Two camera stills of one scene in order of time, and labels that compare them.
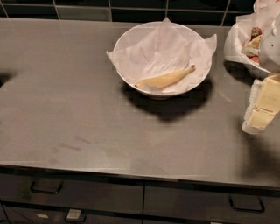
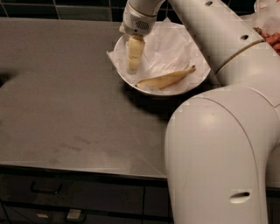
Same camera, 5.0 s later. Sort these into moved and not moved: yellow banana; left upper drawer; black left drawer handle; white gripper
Moved: white gripper
Not moved: yellow banana; black left drawer handle; left upper drawer
